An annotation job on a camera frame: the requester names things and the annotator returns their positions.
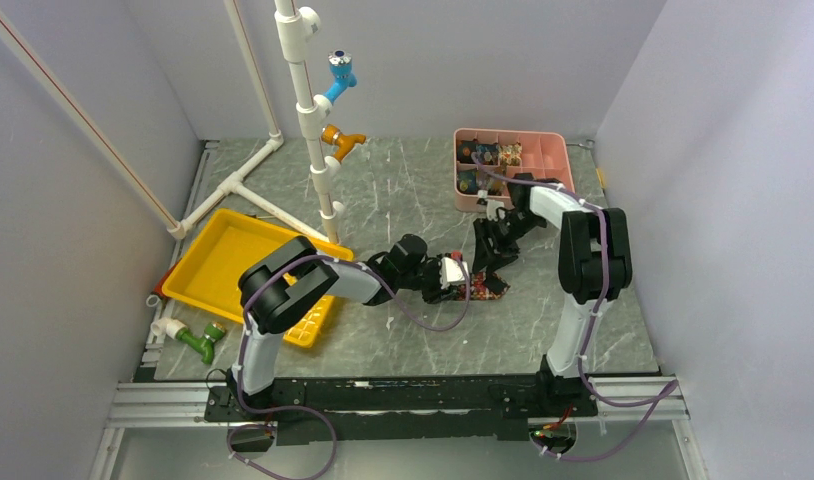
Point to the gold floral rolled tie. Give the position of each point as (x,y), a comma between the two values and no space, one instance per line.
(510,155)

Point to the green plastic faucet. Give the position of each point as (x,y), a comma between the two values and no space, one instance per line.
(204,344)

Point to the dark rolled tie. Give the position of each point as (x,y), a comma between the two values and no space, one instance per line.
(464,151)

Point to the blue dotted rolled tie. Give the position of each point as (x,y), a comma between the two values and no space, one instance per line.
(466,182)

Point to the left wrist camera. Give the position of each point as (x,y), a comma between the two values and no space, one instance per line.
(454,271)

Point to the yellow plastic tray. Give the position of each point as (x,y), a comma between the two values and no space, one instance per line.
(207,275)

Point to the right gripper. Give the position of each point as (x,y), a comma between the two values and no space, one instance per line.
(484,255)

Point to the pink divided organizer box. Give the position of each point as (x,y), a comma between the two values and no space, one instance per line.
(544,156)

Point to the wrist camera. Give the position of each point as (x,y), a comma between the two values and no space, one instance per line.
(454,271)
(494,209)

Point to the white PVC pipe stand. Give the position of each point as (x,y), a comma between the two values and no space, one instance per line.
(296,27)

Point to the brown patterned rolled tie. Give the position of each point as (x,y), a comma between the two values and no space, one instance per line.
(489,184)

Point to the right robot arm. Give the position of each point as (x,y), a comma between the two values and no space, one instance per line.
(594,265)

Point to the blue plastic faucet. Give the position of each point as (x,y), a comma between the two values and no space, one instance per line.
(341,67)

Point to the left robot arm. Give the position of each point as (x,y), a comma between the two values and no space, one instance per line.
(280,290)

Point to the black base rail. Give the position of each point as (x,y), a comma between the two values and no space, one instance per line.
(504,407)

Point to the multicolour patterned necktie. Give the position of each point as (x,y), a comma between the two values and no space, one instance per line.
(482,287)

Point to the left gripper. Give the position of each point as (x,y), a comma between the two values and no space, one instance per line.
(437,294)

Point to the white pipe with red stripe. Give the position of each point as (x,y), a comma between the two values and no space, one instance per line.
(62,97)

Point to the orange plastic faucet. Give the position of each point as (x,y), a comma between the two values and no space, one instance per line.
(344,143)

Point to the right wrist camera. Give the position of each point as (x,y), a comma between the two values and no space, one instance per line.
(494,209)

